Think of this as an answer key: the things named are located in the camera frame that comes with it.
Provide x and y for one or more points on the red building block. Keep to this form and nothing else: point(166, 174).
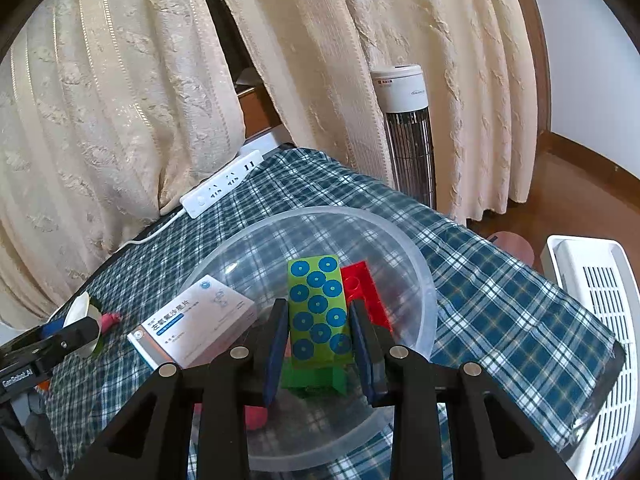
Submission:
point(365, 285)

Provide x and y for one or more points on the blue plaid tablecloth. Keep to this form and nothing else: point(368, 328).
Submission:
point(500, 310)

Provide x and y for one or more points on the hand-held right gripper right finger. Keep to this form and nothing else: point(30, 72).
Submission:
point(362, 355)

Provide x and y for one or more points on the white power strip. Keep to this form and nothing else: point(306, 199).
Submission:
point(220, 185)

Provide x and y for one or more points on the white slatted plastic basket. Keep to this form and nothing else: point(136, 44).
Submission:
point(590, 270)

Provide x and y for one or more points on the pink round stool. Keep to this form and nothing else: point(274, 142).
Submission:
point(515, 250)

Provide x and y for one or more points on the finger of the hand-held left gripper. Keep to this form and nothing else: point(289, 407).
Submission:
point(65, 342)
point(50, 329)

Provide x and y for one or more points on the white tape roll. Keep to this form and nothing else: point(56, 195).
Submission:
point(80, 310)

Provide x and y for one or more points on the cream embossed curtain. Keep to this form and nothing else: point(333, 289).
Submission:
point(350, 60)
point(100, 135)

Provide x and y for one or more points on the white tower heater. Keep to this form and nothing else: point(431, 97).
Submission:
point(400, 90)

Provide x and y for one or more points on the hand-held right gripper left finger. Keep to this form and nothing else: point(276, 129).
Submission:
point(275, 355)

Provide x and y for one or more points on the grey lumpy cloth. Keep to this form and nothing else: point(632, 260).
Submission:
point(42, 435)

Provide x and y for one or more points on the white medicine box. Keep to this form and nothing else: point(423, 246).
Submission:
point(195, 320)

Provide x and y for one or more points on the clear plastic bowl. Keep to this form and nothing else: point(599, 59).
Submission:
point(320, 230)

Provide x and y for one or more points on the green block with blue dots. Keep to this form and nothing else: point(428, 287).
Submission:
point(317, 305)

